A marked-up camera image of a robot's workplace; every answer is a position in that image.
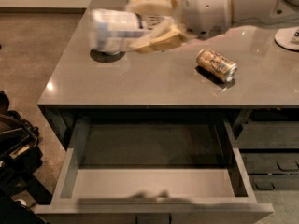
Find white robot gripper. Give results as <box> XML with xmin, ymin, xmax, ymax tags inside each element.
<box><xmin>125</xmin><ymin>0</ymin><xmax>233</xmax><ymax>54</ymax></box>

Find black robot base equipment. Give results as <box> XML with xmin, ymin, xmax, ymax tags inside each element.
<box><xmin>0</xmin><ymin>91</ymin><xmax>52</xmax><ymax>224</ymax></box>

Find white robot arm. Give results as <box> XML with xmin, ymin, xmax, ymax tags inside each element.
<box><xmin>125</xmin><ymin>0</ymin><xmax>298</xmax><ymax>53</ymax></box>

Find open grey top drawer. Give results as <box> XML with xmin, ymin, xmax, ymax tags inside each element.
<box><xmin>36</xmin><ymin>110</ymin><xmax>274</xmax><ymax>224</ymax></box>

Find white ceramic bowl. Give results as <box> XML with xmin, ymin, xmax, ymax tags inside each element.
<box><xmin>99</xmin><ymin>50</ymin><xmax>120</xmax><ymax>56</ymax></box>

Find gold aluminium drink can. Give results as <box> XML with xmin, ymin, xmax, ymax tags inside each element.
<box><xmin>196</xmin><ymin>49</ymin><xmax>238</xmax><ymax>83</ymax></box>

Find white plastic container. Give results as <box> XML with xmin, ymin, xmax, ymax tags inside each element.
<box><xmin>275</xmin><ymin>27</ymin><xmax>299</xmax><ymax>51</ymax></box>

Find dark lower cabinet drawers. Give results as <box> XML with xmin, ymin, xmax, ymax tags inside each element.
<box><xmin>232</xmin><ymin>108</ymin><xmax>299</xmax><ymax>190</ymax></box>

